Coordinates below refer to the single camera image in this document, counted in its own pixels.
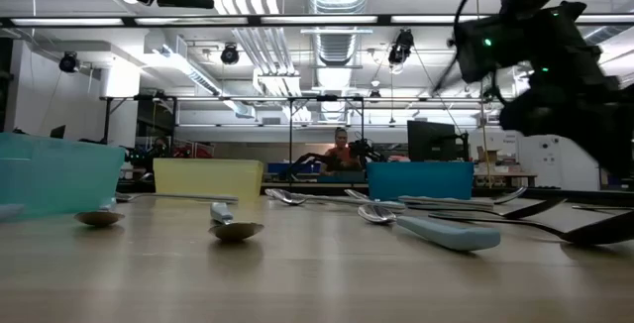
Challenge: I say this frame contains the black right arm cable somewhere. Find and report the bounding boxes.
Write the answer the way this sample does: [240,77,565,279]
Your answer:
[430,0,499,94]

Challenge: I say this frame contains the black background rig frame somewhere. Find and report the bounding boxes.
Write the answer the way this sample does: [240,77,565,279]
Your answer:
[100,94,367,185]

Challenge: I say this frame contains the yellow plastic bin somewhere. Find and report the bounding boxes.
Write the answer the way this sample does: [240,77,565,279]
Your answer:
[152,158,264,201]

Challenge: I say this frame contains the blue background crate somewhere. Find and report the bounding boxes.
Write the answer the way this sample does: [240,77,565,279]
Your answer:
[266,161,322,175]

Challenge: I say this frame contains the black overhead light beam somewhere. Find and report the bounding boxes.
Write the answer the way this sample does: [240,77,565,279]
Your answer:
[0,14,634,30]

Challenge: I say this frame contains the blue plastic bin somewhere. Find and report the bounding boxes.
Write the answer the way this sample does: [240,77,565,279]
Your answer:
[366,161,476,201]

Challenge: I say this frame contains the black aluminium station frame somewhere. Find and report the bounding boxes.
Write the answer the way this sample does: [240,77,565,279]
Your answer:
[116,178,634,209]

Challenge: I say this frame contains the white pillar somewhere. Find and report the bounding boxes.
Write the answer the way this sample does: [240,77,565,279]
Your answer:
[517,132,562,189]

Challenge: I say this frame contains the brown background table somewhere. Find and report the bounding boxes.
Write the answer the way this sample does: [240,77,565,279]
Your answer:
[473,171,539,189]

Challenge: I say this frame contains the black ceiling spotlight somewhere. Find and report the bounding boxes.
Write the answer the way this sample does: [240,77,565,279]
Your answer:
[387,29,415,66]
[220,43,241,65]
[57,51,80,74]

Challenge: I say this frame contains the light blue handle spoon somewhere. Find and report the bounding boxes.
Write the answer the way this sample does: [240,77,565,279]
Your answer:
[207,201,265,244]
[73,196,126,229]
[357,203,502,253]

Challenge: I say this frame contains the cardboard box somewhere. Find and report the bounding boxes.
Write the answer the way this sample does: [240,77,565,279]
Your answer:
[475,145,500,164]

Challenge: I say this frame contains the black computer monitor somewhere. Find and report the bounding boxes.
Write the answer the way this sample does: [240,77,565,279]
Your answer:
[406,119,471,162]

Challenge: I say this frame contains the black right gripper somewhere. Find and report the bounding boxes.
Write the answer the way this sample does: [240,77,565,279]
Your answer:
[497,82,634,180]

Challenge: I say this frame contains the green translucent plastic bin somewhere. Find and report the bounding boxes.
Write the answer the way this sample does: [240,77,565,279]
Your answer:
[0,132,127,218]

